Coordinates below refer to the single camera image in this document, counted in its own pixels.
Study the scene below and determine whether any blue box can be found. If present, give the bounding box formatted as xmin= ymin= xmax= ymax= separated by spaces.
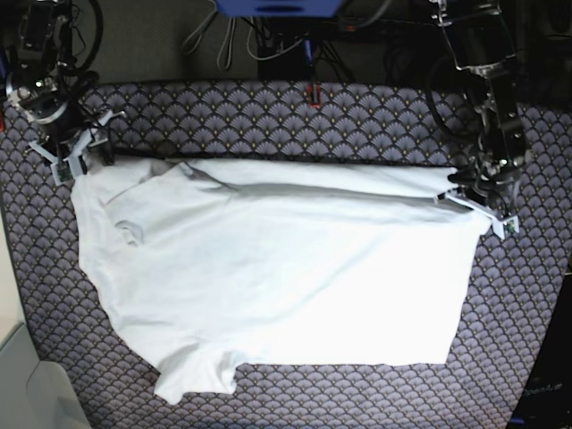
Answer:
xmin=215 ymin=0 xmax=342 ymax=18

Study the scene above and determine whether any grey looped cable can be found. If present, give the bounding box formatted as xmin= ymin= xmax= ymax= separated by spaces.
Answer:
xmin=181 ymin=8 xmax=238 ymax=71

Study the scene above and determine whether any white power strip red switch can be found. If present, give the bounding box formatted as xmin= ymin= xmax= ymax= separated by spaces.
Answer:
xmin=337 ymin=16 xmax=433 ymax=33

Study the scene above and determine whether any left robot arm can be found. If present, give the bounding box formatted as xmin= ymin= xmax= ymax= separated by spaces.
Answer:
xmin=425 ymin=1 xmax=532 ymax=240

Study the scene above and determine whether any right gripper grey bracket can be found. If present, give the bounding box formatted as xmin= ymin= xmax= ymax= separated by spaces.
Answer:
xmin=29 ymin=110 xmax=125 ymax=184

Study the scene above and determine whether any red table clamp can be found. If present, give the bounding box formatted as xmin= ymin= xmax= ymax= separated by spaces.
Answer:
xmin=307 ymin=82 xmax=322 ymax=108

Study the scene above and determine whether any black stand with OpenArm label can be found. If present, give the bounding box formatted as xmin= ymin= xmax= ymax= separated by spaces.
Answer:
xmin=507 ymin=274 xmax=571 ymax=428

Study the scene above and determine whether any grey plastic bin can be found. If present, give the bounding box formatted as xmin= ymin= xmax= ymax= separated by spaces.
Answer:
xmin=1 ymin=324 xmax=90 ymax=428

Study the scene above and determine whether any left gripper grey bracket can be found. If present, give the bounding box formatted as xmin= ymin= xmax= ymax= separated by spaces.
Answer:
xmin=435 ymin=167 xmax=519 ymax=240

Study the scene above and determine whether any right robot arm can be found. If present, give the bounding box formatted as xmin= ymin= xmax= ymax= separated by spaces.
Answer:
xmin=1 ymin=1 xmax=118 ymax=185

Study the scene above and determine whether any white T-shirt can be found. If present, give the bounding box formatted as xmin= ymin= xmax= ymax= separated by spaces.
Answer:
xmin=71 ymin=159 xmax=491 ymax=404

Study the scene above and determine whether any black cable bundle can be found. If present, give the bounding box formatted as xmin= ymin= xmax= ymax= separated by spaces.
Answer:
xmin=245 ymin=15 xmax=448 ymax=84

